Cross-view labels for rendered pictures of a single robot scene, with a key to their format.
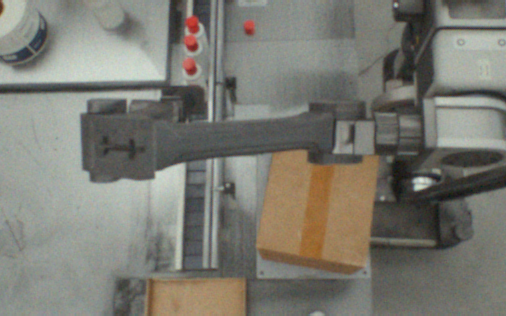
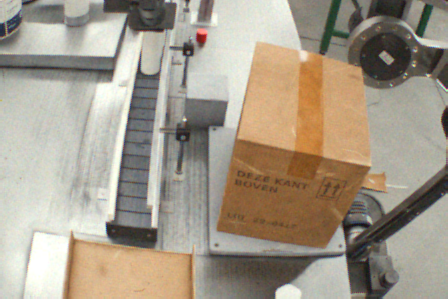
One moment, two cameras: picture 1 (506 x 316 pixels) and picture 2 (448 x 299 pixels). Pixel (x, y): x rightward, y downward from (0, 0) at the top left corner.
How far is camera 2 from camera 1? 0.73 m
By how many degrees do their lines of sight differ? 30
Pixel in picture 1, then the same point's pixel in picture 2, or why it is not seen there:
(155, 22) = (112, 20)
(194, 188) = (133, 146)
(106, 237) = (28, 189)
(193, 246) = (129, 202)
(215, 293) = (153, 264)
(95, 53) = (54, 37)
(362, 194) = (355, 105)
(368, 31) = not seen: hidden behind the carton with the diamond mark
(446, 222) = (376, 273)
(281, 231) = (270, 126)
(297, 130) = not seen: outside the picture
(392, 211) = not seen: hidden behind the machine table
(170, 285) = (96, 248)
